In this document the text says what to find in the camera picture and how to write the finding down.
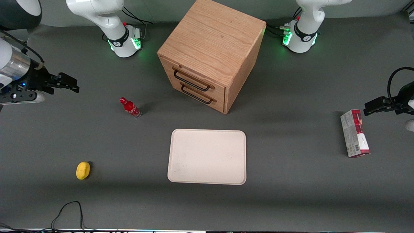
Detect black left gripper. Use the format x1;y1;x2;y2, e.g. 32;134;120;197
364;82;414;116

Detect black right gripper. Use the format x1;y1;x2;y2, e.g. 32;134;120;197
15;67;80;95

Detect wooden drawer cabinet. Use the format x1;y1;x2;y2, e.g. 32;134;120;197
157;0;267;115

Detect red and grey carton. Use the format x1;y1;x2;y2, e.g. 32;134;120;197
340;109;370;158

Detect red cola bottle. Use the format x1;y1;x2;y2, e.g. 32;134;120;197
119;97;142;119

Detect yellow lemon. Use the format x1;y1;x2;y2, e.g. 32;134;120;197
76;161;91;180

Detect beige plastic tray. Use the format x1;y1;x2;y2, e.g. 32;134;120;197
167;129;247;185

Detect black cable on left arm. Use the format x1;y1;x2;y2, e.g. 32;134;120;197
387;67;414;105

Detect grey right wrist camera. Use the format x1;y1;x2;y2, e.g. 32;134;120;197
0;91;45;105

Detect black cables at right arm base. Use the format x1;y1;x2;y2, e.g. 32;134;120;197
121;6;153;42

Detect black cables at arm base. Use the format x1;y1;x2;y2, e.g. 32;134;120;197
265;6;303;37
121;6;153;42

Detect black cable at table edge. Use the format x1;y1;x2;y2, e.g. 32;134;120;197
0;201;97;233

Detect black cables at left arm base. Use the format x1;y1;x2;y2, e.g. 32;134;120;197
265;6;303;37

